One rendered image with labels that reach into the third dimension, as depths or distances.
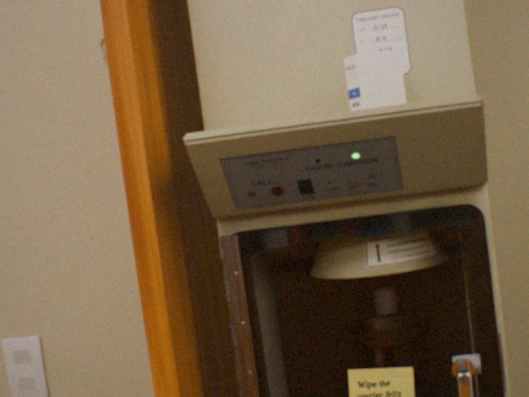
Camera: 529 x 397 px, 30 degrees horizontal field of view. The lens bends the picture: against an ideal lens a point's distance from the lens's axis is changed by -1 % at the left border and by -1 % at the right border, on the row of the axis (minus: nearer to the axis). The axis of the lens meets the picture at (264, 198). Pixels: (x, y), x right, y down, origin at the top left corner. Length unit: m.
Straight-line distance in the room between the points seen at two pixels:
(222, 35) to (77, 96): 0.55
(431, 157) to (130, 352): 0.78
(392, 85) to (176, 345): 0.38
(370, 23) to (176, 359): 0.44
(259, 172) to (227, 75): 0.14
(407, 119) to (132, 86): 0.30
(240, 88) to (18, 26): 0.64
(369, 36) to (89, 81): 0.65
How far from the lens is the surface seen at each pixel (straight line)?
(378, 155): 1.10
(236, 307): 1.20
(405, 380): 1.20
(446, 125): 1.08
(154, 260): 1.13
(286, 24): 1.19
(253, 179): 1.13
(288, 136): 1.08
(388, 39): 1.18
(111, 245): 1.70
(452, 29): 1.18
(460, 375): 1.15
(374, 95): 1.09
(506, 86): 1.61
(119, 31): 1.14
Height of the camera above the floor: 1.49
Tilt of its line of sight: 3 degrees down
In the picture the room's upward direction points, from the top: 8 degrees counter-clockwise
